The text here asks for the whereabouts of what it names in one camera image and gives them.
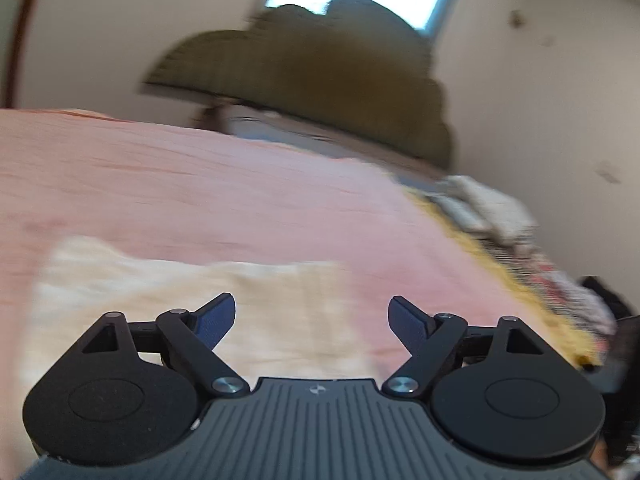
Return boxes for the cream white pants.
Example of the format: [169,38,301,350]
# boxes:
[19,235,377,386]

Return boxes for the pink floral bed sheet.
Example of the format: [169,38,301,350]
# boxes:
[0,107,591,391]

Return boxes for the pile of folded clothes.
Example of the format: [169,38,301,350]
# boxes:
[407,176,634,368]

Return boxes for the grey striped pillow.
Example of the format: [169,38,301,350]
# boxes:
[194,100,445,188]

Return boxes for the green padded headboard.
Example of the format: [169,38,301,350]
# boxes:
[142,0,454,170]

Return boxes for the brown wooden door frame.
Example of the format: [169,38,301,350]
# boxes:
[2,0,37,110]

